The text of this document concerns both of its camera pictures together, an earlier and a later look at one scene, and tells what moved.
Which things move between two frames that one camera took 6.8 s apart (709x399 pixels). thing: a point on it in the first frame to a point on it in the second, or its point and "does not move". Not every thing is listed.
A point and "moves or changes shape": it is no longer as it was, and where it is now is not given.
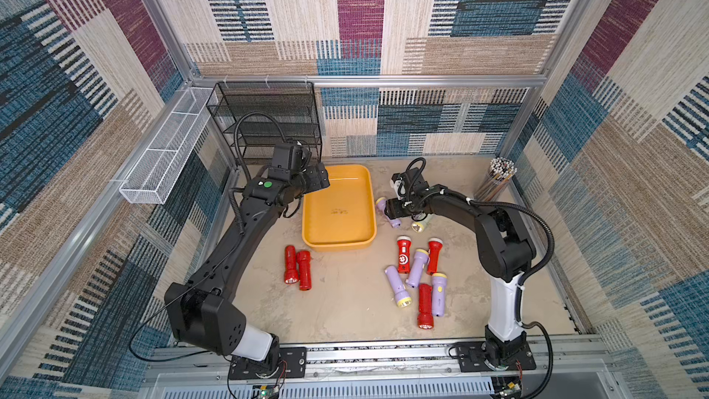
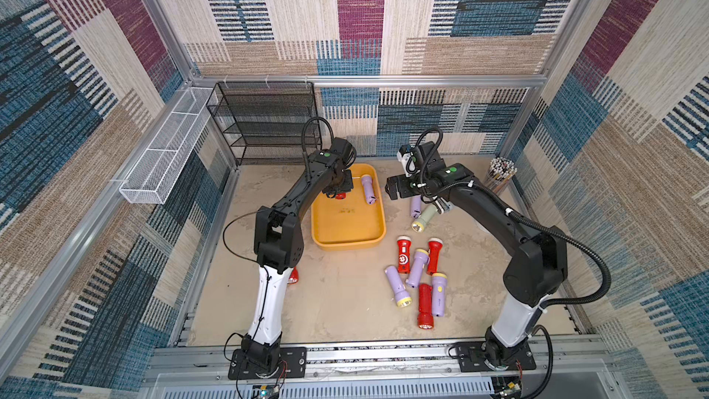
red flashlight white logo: x=403 y=254 does not move
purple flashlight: x=439 y=289 does not move
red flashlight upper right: x=435 y=246 does not move
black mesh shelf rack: x=260 y=114 does not move
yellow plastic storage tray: x=341 y=216 moves or changes shape
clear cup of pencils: x=501 y=170 does not move
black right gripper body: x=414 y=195 to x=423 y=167
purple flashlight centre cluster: x=421 y=257 does not move
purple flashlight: x=380 y=203 to x=366 y=180
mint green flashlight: x=419 y=225 does not move
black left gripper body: x=312 y=180 to x=345 y=187
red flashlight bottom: x=425 y=315 does not move
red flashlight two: x=304 y=270 to x=294 y=276
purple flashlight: x=402 y=297 does not move
